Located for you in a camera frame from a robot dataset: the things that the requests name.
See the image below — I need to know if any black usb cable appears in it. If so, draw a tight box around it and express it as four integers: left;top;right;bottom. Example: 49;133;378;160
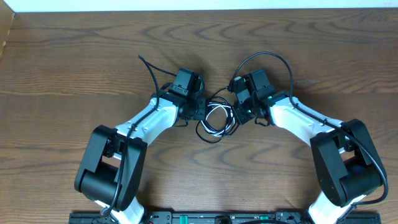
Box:
195;86;239;144

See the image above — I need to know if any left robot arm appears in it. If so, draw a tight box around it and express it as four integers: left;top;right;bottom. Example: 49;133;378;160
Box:
70;68;205;223

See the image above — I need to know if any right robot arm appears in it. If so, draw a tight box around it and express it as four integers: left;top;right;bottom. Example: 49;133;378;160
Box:
227;70;387;223

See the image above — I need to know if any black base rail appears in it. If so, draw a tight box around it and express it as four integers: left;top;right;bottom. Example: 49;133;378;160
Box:
68;211;382;224

